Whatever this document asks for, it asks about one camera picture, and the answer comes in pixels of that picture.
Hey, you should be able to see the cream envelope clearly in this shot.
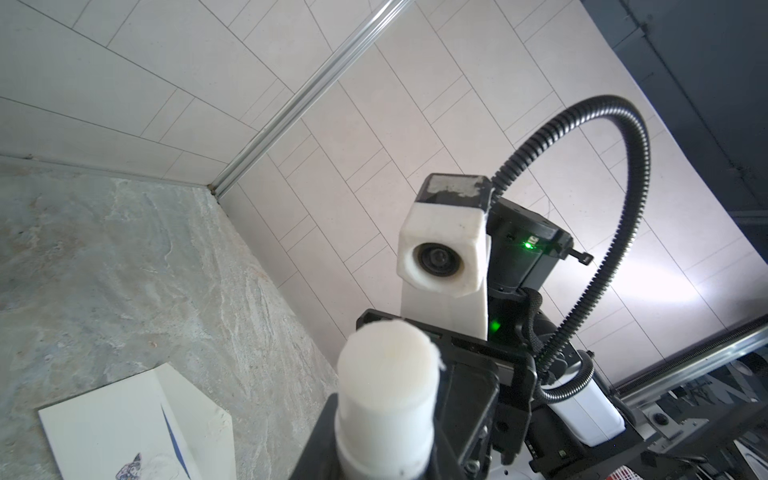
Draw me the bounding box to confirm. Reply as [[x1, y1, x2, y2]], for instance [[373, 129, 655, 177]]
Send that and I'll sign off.
[[39, 364, 237, 479]]

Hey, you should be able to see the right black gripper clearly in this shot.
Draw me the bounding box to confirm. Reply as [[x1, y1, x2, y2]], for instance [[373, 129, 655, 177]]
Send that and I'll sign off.
[[356, 197, 595, 480]]

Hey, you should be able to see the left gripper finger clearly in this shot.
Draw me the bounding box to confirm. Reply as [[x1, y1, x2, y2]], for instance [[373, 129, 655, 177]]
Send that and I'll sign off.
[[289, 394, 339, 480]]

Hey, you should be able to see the white glue stick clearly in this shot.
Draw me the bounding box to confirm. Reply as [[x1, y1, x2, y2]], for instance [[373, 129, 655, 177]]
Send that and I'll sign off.
[[334, 319, 443, 479]]

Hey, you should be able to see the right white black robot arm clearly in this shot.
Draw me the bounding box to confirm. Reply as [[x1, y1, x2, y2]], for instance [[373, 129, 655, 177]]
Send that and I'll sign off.
[[422, 200, 703, 479]]

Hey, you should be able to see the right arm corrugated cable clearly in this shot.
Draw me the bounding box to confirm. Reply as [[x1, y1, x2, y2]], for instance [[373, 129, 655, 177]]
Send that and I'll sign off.
[[490, 94, 652, 404]]

